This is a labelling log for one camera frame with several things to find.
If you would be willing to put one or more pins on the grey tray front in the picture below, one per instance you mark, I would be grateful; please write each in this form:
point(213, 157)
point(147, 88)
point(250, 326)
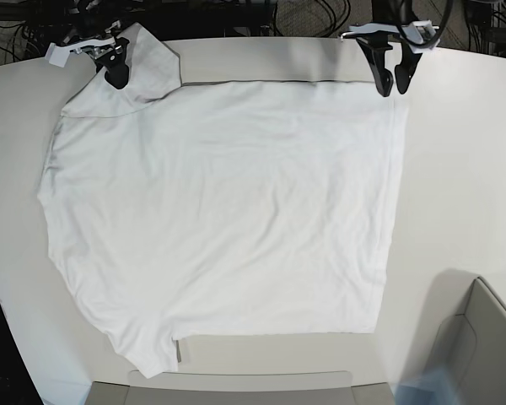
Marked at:
point(302, 388)

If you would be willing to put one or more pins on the blue blurred object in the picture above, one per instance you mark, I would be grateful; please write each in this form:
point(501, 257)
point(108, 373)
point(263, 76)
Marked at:
point(426, 386)

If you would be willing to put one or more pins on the white T-shirt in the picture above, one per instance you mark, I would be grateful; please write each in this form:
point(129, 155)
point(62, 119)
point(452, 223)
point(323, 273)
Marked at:
point(231, 209)

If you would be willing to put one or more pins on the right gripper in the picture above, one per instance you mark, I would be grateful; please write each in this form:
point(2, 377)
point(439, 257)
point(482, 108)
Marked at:
point(109, 53)

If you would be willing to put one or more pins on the grey box right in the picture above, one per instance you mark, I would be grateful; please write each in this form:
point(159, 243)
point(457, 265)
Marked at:
point(467, 364)

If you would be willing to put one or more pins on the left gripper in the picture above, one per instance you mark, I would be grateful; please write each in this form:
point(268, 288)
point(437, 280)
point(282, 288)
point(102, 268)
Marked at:
point(417, 37)

